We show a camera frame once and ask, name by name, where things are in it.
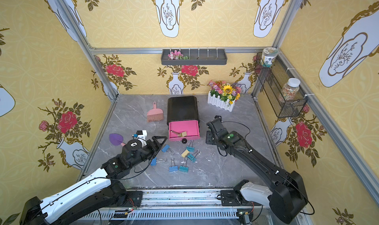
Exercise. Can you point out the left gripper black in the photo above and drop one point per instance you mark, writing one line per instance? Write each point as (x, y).
(152, 146)

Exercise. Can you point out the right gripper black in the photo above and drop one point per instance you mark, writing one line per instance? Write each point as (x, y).
(215, 131)

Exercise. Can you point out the blue binder clip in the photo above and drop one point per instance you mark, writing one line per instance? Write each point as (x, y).
(155, 161)
(167, 149)
(173, 167)

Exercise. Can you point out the pink top drawer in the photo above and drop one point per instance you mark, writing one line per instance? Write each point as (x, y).
(190, 126)

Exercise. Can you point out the yellow binder clip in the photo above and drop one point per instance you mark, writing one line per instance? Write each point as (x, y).
(185, 153)
(179, 134)

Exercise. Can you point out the teal binder clip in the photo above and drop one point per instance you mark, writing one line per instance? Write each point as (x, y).
(190, 146)
(183, 167)
(192, 157)

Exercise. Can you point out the black drawer cabinet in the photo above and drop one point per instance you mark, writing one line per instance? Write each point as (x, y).
(182, 108)

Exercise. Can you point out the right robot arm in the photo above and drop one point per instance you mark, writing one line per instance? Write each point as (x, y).
(284, 192)

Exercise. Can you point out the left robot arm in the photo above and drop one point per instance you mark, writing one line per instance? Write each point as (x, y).
(100, 189)

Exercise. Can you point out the pink hand broom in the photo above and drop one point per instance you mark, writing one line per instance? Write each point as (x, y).
(155, 114)

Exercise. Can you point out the flower box with white fence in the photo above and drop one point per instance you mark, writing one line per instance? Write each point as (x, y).
(223, 95)

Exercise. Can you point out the jar of colorful sprinkles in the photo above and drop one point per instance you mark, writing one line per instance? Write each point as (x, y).
(289, 90)

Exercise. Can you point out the small pink flowers on shelf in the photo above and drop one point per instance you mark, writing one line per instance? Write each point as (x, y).
(177, 55)

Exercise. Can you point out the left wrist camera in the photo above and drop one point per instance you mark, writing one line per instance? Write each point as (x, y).
(140, 134)

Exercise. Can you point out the purple spatula with pink handle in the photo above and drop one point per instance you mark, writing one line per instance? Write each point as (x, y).
(116, 139)

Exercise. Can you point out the metal base rail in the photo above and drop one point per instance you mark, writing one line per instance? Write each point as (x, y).
(182, 204)

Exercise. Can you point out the black wire wall basket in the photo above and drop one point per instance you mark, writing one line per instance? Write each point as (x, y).
(271, 82)

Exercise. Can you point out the grey wall shelf tray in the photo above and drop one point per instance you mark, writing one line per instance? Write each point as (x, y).
(197, 56)

